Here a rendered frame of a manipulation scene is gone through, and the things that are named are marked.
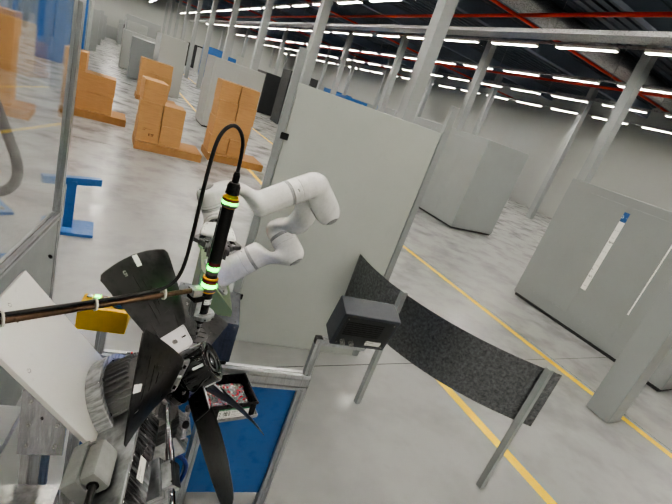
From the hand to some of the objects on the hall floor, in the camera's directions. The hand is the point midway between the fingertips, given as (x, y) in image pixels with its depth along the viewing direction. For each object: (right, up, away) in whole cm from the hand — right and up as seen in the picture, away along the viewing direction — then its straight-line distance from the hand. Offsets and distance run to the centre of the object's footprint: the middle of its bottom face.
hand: (216, 250), depth 115 cm
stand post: (-75, -134, +26) cm, 156 cm away
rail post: (-8, -131, +99) cm, 164 cm away
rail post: (-87, -114, +70) cm, 159 cm away
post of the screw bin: (-42, -130, +69) cm, 153 cm away
